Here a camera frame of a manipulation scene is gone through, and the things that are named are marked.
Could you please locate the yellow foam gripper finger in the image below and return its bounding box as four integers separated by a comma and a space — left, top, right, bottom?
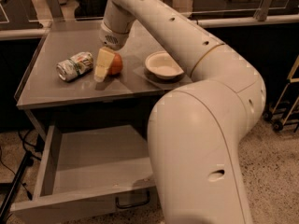
94, 47, 115, 82

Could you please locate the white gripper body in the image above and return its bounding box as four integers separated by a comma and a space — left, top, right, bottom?
99, 21, 130, 50

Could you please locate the orange fruit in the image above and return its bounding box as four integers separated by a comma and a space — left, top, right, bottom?
108, 53, 123, 76

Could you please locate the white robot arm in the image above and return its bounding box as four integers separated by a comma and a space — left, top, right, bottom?
100, 0, 266, 224

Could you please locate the grey open top drawer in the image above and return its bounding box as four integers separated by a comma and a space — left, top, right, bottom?
11, 125, 157, 224

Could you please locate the crushed soda can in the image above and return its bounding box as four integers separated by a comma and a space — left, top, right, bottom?
56, 52, 93, 82

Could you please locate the seated person in dark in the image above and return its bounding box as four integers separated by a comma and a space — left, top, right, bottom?
69, 0, 110, 19

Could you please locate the grey metal cabinet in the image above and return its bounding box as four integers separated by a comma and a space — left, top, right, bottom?
16, 21, 191, 136

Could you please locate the white paper bowl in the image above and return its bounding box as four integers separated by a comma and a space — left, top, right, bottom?
145, 51, 184, 80

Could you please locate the black tripod leg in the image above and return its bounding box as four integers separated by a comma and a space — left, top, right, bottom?
0, 151, 33, 224

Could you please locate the black floor cable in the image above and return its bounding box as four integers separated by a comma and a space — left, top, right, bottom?
17, 129, 43, 161

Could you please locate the black drawer handle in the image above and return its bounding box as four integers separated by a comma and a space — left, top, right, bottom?
115, 190, 150, 210

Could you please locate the wheeled cart frame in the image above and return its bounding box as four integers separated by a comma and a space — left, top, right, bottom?
263, 56, 299, 132

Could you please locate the white counter rail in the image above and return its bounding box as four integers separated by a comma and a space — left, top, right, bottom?
194, 14, 299, 29

